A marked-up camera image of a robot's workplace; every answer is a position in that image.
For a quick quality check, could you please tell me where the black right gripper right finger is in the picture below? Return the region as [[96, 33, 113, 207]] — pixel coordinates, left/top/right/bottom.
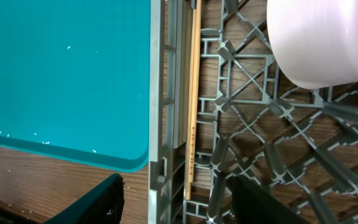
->
[[231, 175, 308, 224]]

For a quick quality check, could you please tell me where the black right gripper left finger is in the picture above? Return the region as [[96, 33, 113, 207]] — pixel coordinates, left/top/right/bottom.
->
[[45, 174, 125, 224]]

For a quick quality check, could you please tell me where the wooden chopstick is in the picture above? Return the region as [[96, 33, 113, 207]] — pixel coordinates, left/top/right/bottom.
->
[[190, 1, 202, 183], [184, 9, 198, 200]]

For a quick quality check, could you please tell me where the grey dishwasher rack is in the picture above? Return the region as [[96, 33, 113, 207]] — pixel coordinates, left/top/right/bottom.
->
[[148, 1, 358, 223]]

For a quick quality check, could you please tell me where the teal plastic tray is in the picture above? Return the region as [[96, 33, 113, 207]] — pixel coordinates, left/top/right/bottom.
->
[[0, 0, 150, 172]]

